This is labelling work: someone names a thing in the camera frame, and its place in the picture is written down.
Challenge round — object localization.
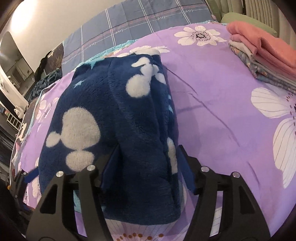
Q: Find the purple floral bed sheet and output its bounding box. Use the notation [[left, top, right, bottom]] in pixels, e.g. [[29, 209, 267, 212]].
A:
[[11, 22, 296, 241]]

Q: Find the folded coral pink garment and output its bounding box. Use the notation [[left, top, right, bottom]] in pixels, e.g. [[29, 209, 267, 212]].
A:
[[226, 21, 295, 78]]

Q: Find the dark teal crumpled blanket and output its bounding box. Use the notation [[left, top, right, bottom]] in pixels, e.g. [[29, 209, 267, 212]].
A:
[[28, 68, 62, 103]]

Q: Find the navy fleece star garment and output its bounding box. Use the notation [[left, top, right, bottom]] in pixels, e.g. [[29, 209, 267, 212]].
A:
[[39, 49, 181, 225]]

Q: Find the green pillow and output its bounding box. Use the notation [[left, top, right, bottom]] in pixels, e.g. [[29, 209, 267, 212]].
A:
[[206, 0, 279, 37]]

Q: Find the blue plaid quilt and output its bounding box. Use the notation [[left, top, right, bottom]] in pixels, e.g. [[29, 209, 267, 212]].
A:
[[62, 0, 212, 73]]

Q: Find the beige pleated curtain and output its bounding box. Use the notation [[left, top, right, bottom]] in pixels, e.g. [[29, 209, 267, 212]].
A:
[[221, 1, 294, 42]]

